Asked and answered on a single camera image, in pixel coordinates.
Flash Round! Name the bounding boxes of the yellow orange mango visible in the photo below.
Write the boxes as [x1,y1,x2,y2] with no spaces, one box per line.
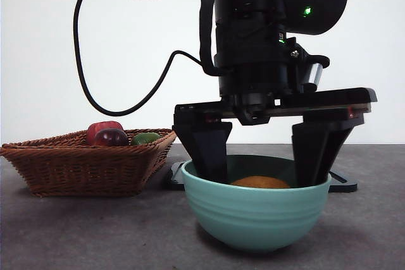
[230,175,291,189]

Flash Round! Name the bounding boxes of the teal bowl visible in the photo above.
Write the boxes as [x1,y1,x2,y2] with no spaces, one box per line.
[180,154,332,254]

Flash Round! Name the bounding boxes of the dark rectangular tray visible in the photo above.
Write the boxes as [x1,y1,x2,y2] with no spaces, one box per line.
[163,161,359,193]

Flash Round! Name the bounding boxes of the green fruit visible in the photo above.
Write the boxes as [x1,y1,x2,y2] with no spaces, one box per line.
[131,132,161,146]

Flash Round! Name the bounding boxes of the dark purple fruit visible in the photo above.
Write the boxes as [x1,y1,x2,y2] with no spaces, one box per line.
[94,128,130,147]

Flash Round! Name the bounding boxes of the red apple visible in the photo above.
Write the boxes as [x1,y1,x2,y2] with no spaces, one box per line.
[87,120,124,146]

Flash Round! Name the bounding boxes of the brown wicker basket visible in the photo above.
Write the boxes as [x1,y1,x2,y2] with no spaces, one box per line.
[0,128,177,198]

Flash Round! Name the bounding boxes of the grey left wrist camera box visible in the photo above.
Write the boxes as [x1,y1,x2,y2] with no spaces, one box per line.
[302,61,325,87]

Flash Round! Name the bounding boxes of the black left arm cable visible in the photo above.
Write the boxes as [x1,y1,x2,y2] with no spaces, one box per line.
[73,0,219,118]

